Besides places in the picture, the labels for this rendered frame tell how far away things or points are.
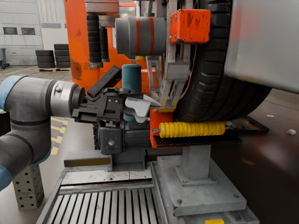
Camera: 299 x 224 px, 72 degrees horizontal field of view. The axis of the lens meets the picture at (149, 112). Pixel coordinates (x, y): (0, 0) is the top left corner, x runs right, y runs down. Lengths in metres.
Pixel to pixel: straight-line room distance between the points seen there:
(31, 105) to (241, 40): 0.47
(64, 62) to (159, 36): 8.51
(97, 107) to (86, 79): 0.78
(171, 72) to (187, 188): 0.56
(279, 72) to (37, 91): 0.47
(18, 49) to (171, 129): 13.87
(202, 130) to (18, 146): 0.58
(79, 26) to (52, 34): 10.71
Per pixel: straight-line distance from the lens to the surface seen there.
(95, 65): 0.64
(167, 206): 0.99
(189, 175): 0.99
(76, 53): 1.29
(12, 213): 1.37
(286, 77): 0.34
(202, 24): 0.50
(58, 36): 11.94
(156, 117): 0.82
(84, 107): 0.51
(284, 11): 0.36
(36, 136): 0.57
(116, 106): 0.49
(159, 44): 0.78
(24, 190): 1.29
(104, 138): 1.15
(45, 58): 9.30
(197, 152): 0.94
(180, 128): 0.76
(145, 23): 0.78
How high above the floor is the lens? 0.80
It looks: 16 degrees down
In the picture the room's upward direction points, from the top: straight up
